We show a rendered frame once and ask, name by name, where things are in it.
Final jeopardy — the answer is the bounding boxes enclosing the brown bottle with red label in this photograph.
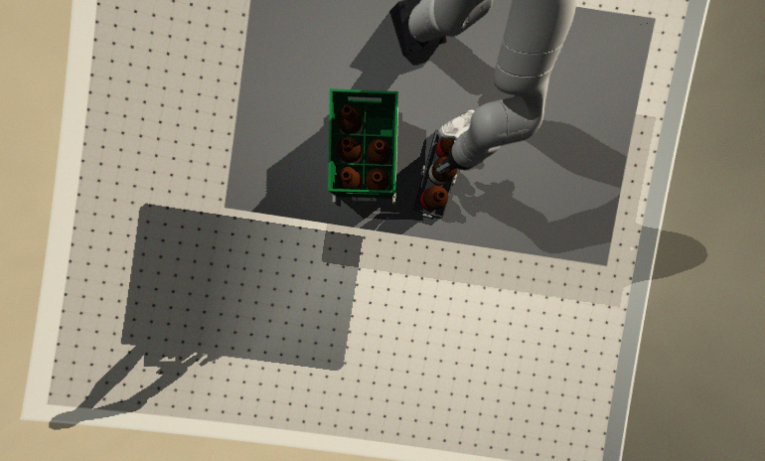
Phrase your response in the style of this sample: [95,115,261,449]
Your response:
[420,186,448,211]
[365,168,389,191]

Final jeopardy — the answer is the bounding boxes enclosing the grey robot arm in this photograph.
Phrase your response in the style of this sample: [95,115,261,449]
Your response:
[408,0,577,168]

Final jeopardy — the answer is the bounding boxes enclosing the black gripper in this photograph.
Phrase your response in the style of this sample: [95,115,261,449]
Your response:
[433,142,473,177]

